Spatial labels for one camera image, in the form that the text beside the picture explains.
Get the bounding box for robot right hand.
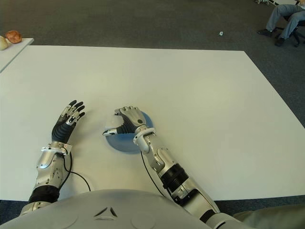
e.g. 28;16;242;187
102;105;146;136

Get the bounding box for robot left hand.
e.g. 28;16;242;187
51;100;86;143

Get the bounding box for blue plate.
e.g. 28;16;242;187
106;112;155;155

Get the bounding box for grey robot torso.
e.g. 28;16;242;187
0;189;210;229

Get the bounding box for beige round bread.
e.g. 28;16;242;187
0;35;9;51

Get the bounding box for brown round bread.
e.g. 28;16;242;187
5;30;22;43

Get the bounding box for olive grey cloth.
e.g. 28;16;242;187
232;204;305;229

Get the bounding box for seated person legs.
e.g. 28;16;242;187
257;0;305;46

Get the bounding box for black office chair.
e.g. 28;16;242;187
274;11;305;48

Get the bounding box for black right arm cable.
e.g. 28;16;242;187
140;151;165;198

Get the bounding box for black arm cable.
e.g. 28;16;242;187
140;151;165;198
63;149;92;191

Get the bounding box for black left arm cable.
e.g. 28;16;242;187
63;149;92;191

